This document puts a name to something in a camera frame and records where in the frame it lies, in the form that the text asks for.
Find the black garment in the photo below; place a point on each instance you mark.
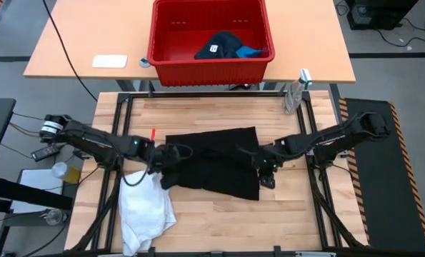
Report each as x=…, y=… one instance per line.
x=215, y=167

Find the black aluminium table frame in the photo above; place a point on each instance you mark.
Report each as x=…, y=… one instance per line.
x=212, y=94

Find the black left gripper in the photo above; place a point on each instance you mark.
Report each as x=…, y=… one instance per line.
x=165, y=163

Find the light wooden desk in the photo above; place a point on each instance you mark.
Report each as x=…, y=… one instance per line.
x=90, y=28

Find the white flat box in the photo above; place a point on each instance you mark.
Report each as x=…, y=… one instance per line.
x=37, y=185

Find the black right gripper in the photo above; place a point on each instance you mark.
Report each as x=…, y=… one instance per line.
x=269, y=164

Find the clear bottle amber liquid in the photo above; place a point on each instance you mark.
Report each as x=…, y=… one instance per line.
x=59, y=169

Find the black power adapter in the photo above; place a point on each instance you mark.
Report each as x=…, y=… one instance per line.
x=46, y=152

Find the clear glass jar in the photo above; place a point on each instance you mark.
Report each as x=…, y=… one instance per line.
x=55, y=216

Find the red plastic laundry bin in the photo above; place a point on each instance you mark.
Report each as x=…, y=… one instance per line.
x=212, y=73

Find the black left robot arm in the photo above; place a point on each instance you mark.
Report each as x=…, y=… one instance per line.
x=90, y=141

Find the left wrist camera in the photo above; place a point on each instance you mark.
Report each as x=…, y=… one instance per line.
x=172, y=150

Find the bright blue garment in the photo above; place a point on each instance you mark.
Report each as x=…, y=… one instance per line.
x=249, y=53

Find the black computer case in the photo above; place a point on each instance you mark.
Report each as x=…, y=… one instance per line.
x=376, y=16

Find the dark navy garment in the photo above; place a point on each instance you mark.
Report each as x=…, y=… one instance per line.
x=221, y=44

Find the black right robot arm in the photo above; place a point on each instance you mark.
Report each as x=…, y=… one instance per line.
x=326, y=139

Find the clear spray bottle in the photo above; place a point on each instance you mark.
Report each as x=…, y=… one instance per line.
x=291, y=101

